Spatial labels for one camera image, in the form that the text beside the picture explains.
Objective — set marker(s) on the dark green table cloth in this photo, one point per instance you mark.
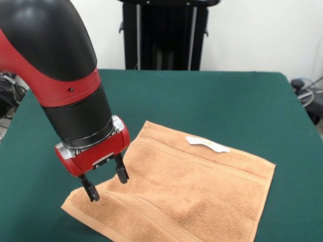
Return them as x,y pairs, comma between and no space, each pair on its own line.
202,100

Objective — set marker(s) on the orange terry towel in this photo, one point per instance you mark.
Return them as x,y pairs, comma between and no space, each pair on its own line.
189,189

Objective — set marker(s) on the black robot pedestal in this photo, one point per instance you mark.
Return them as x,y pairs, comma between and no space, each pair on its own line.
164,32

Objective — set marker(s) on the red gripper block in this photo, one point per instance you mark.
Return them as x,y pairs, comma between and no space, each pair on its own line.
96,156

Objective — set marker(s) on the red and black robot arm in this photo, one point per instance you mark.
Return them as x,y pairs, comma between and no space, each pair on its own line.
50,50

